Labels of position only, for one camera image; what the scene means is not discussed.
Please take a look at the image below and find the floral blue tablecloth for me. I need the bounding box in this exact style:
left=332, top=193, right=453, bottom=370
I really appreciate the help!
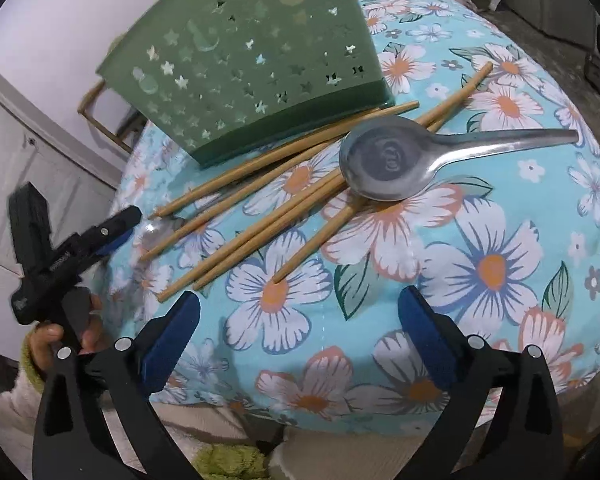
left=107, top=0, right=600, bottom=431

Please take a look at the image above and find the large metal spoon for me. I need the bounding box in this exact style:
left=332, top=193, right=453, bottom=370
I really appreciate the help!
left=338, top=116, right=580, bottom=202

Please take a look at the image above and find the small metal spoon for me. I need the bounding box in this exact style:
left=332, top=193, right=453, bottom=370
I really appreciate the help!
left=139, top=215, right=188, bottom=261

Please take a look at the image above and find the wooden chair with black seat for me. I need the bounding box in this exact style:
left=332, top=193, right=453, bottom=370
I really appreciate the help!
left=77, top=80, right=146, bottom=153

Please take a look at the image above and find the green plastic utensil holder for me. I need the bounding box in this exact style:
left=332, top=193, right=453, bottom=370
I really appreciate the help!
left=96, top=0, right=396, bottom=169

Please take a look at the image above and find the bundle of wooden chopsticks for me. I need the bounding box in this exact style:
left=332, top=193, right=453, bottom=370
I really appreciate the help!
left=139, top=61, right=494, bottom=303

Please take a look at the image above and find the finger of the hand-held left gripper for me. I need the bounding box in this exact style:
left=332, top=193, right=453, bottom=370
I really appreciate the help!
left=72, top=205, right=143, bottom=266

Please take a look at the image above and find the person's left forearm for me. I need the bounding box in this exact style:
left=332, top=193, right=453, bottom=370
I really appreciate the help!
left=0, top=332, right=46, bottom=480

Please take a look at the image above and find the person's left hand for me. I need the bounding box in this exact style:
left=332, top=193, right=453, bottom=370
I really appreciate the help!
left=27, top=292, right=113, bottom=378

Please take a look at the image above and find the person's fuzzy clothing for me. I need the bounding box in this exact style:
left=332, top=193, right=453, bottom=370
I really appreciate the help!
left=105, top=400, right=421, bottom=480

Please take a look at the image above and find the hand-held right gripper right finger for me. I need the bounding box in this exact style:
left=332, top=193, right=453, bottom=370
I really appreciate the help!
left=397, top=285, right=566, bottom=480

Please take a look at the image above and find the white panelled door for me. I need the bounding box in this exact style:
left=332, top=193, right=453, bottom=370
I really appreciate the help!
left=0, top=55, right=126, bottom=361

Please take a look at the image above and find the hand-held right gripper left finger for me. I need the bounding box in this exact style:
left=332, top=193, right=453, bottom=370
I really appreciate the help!
left=32, top=291, right=201, bottom=480

